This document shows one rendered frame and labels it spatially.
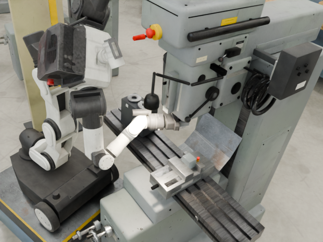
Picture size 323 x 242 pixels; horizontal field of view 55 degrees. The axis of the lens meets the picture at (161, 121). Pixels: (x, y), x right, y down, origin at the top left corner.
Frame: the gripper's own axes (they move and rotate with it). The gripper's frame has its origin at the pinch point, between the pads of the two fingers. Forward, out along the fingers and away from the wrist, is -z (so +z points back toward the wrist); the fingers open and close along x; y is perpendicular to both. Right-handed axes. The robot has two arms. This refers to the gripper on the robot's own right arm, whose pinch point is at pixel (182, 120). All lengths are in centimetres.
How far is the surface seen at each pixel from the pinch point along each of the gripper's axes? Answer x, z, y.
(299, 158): 77, -172, 122
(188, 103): -11.9, 3.4, -19.2
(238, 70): -2.5, -22.5, -31.3
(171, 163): -9.2, 5.0, 22.2
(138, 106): 32.6, 17.4, 13.1
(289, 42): 15, -58, -38
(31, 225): 5, 86, 85
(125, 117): 40, 24, 27
